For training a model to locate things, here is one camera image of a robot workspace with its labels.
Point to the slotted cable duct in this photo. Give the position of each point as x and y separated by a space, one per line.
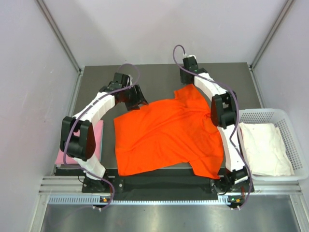
101 200

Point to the orange t-shirt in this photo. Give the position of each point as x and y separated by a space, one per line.
169 132

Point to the folded light blue t-shirt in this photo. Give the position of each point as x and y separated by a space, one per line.
102 138

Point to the white t-shirt in basket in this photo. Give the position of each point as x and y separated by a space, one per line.
265 150

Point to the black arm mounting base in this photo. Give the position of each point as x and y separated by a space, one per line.
173 182

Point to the folded pink t-shirt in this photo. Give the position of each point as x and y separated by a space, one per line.
97 134

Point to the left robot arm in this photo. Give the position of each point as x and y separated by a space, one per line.
77 139

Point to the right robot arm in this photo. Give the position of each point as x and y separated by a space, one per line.
225 116

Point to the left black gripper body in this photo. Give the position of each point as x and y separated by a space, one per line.
130 98

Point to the white plastic basket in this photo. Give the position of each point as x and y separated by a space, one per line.
293 150

